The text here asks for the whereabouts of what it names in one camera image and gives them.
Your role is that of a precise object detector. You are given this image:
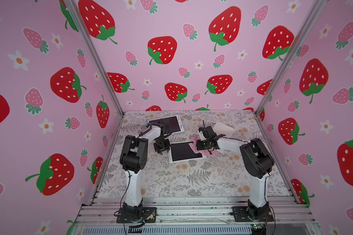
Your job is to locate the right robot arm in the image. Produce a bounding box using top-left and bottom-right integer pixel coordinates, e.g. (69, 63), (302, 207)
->
(196, 126), (275, 217)

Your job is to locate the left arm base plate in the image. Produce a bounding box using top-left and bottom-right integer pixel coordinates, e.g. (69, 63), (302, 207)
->
(116, 207), (157, 224)

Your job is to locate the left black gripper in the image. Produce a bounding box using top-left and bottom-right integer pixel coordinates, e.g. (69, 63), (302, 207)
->
(154, 138), (171, 153)

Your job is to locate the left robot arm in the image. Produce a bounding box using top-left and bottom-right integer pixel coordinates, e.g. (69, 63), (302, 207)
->
(120, 121), (171, 217)

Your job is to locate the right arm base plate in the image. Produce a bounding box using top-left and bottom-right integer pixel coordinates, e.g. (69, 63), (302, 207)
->
(229, 205), (275, 223)

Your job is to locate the pink fluffy cloth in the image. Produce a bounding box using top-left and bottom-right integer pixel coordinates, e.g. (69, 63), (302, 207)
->
(188, 137), (218, 157)

